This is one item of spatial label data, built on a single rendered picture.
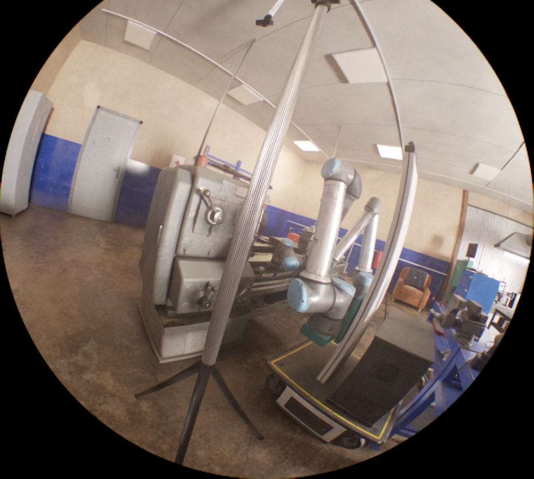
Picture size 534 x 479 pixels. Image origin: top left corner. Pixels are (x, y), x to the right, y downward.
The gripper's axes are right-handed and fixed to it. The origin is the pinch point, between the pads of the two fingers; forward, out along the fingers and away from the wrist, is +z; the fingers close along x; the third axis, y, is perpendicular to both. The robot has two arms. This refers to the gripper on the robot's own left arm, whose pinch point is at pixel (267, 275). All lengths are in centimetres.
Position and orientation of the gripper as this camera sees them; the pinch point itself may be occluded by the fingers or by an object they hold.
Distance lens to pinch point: 136.9
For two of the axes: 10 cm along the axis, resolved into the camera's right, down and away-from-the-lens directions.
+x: -8.4, -1.3, -5.3
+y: -3.8, -5.5, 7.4
